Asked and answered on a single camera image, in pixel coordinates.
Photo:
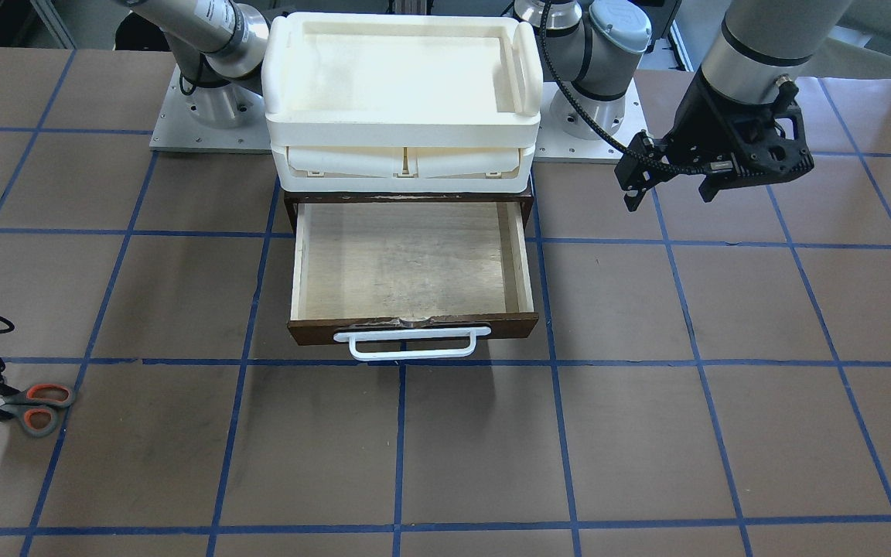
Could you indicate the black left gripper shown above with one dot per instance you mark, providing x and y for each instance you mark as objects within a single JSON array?
[{"x": 694, "y": 116}]

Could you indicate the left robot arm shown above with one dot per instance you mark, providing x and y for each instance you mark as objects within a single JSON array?
[{"x": 593, "y": 52}]

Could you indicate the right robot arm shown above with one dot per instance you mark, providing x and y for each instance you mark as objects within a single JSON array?
[{"x": 219, "y": 48}]

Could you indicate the white plastic storage box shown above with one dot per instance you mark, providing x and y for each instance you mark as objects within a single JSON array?
[{"x": 361, "y": 103}]

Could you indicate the orange grey handled scissors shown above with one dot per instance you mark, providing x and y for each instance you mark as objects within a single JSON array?
[{"x": 36, "y": 407}]

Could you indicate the wooden drawer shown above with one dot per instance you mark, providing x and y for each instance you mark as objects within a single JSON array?
[{"x": 398, "y": 266}]

